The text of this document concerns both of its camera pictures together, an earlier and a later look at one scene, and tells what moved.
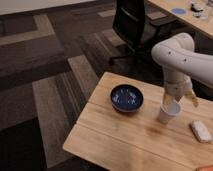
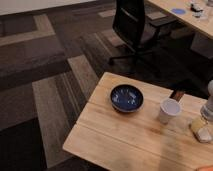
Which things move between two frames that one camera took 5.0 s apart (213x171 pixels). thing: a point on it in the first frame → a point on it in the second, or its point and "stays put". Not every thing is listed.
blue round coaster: x=180 y=11 stays put
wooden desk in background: x=203 y=24 stays put
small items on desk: x=197 y=11 stays put
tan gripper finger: x=166 y=100 → x=196 y=124
